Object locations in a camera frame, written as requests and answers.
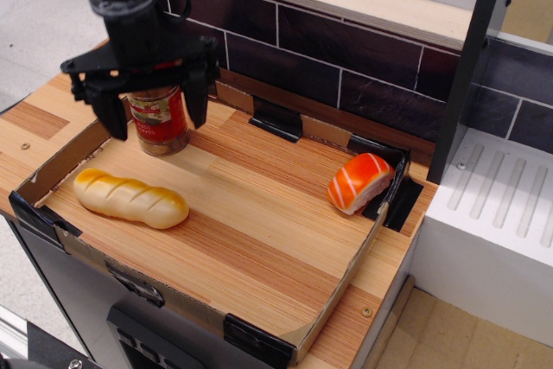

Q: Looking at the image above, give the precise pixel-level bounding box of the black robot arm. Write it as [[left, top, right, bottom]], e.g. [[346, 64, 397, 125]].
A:
[[60, 0, 219, 140]]

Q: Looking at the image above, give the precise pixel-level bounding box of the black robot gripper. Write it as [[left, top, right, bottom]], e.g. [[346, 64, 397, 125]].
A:
[[60, 0, 219, 141]]

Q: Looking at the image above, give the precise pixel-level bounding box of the dark post of shelf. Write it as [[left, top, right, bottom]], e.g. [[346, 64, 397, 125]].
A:
[[427, 0, 498, 184]]

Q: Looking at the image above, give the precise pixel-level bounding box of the toy salmon nigiri sushi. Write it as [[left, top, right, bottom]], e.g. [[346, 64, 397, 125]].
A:
[[327, 153, 395, 215]]

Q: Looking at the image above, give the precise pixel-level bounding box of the brass screw at right front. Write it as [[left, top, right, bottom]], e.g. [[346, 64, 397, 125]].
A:
[[361, 307, 372, 318]]

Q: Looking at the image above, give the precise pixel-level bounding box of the cardboard fence with black tape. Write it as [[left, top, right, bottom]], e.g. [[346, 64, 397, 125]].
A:
[[1, 70, 435, 368]]

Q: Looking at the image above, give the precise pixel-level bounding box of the white dish drainer block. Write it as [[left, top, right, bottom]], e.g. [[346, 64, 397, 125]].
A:
[[410, 130, 552, 345]]

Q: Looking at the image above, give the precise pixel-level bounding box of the basil bottle with red cap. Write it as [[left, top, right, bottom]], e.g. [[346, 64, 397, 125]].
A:
[[127, 85, 189, 156]]

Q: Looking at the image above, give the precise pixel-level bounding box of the toy bread loaf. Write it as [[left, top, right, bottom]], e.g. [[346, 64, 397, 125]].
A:
[[73, 168, 189, 230]]

